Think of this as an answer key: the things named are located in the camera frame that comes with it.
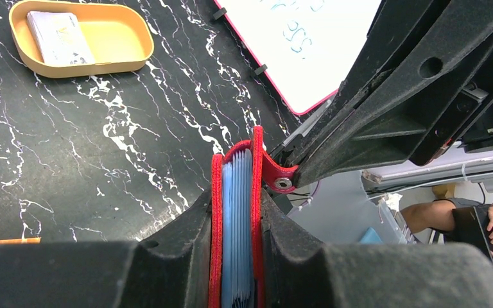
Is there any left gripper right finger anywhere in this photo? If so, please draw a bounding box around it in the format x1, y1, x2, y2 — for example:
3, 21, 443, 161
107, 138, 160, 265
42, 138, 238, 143
261, 192, 493, 307

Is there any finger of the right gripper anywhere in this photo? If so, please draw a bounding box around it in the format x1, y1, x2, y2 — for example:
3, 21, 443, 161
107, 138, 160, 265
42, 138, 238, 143
270, 1, 493, 188

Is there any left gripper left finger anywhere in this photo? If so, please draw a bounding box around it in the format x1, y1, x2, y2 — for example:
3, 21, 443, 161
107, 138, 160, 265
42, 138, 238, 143
0, 191, 211, 307

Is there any red card holder wallet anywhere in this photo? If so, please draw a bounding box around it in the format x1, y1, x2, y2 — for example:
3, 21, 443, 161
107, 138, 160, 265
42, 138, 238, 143
208, 126, 297, 307

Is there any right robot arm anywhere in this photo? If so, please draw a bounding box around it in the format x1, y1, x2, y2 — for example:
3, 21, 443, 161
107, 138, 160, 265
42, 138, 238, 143
263, 1, 493, 192

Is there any white card in tray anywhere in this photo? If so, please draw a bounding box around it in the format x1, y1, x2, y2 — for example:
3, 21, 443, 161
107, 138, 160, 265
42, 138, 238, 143
27, 11, 95, 67

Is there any pink framed whiteboard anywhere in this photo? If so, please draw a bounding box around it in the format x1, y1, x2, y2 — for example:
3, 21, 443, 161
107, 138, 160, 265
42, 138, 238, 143
216, 0, 381, 115

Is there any orange book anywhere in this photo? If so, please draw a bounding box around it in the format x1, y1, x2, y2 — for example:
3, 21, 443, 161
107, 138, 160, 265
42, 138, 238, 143
0, 237, 41, 245

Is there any person in background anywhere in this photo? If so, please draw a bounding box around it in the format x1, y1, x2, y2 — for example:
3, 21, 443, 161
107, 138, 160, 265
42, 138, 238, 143
400, 198, 493, 261

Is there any black laptop in background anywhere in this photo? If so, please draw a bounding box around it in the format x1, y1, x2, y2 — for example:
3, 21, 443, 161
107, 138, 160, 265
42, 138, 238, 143
452, 207, 493, 262

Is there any orange oval tray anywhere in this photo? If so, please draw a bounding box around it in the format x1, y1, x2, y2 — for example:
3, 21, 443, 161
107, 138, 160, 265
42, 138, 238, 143
8, 1, 154, 78

